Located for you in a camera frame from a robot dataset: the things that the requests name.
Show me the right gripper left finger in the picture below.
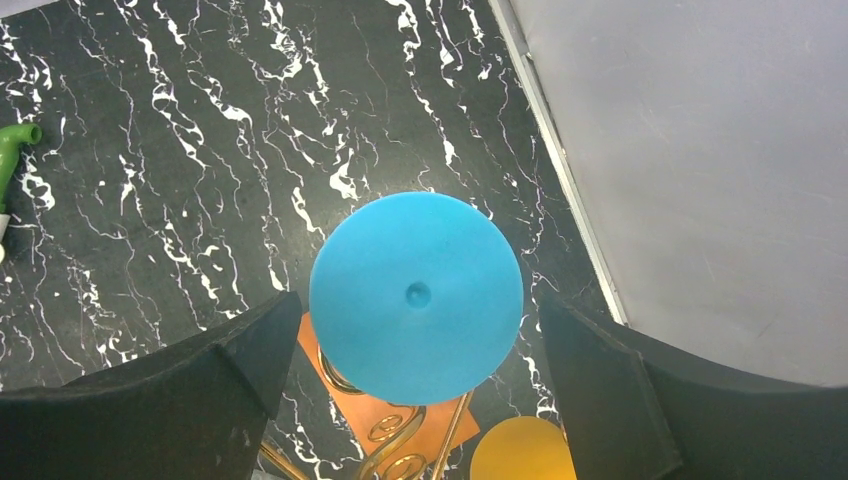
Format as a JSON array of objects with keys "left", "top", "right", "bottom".
[{"left": 1, "top": 292, "right": 303, "bottom": 479}]

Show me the gold wire wine glass rack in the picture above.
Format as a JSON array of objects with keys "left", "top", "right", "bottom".
[{"left": 298, "top": 314, "right": 480, "bottom": 479}]

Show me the green white toy drill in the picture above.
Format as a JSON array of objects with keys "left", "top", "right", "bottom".
[{"left": 0, "top": 123, "right": 43, "bottom": 238}]

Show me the orange plastic wine glass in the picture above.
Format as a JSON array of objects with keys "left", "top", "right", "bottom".
[{"left": 469, "top": 416, "right": 577, "bottom": 480}]

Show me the teal plastic wine glass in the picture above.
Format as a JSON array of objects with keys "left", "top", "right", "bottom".
[{"left": 309, "top": 192, "right": 524, "bottom": 406}]

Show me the aluminium frame rail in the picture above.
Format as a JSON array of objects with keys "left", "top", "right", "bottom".
[{"left": 490, "top": 1, "right": 630, "bottom": 327}]

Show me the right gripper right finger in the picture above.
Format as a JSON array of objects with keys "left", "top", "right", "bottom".
[{"left": 538, "top": 297, "right": 847, "bottom": 479}]

